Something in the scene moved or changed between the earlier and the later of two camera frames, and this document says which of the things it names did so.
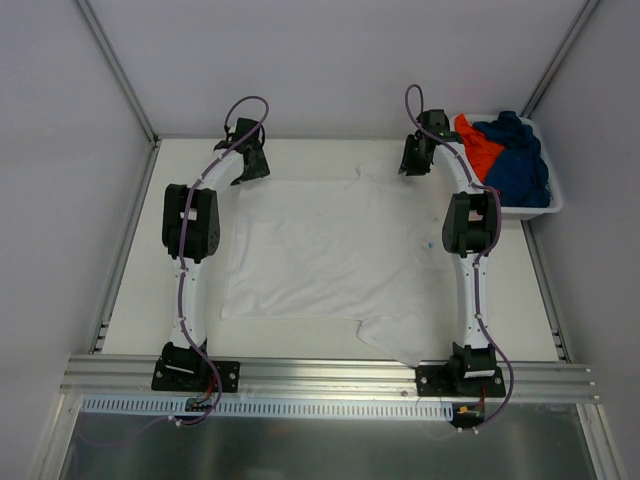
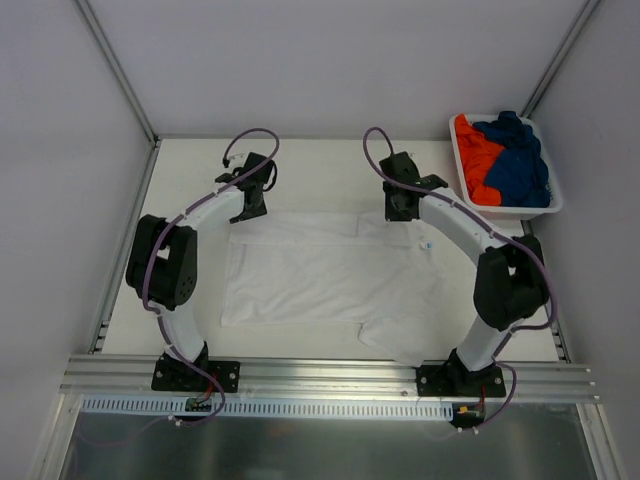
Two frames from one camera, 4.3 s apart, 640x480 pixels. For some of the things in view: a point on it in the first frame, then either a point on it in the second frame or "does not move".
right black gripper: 415,157 → 397,211
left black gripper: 255,161 → 248,213
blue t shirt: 520,176 does not move
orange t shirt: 479,148 does not move
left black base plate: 195,376 does not move
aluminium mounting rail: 132,377 does not move
